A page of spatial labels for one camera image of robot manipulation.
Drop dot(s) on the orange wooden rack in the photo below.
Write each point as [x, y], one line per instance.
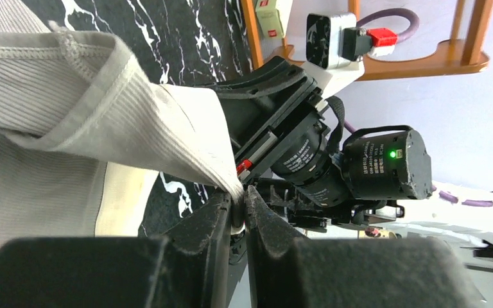
[451, 57]

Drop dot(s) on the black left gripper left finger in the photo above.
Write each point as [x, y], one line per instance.
[185, 267]

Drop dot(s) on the grey beige underwear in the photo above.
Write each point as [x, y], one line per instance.
[84, 132]

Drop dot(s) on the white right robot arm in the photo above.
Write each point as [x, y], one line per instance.
[379, 166]

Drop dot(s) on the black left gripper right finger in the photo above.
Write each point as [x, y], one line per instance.
[288, 269]

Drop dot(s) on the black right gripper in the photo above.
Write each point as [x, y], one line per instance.
[274, 118]

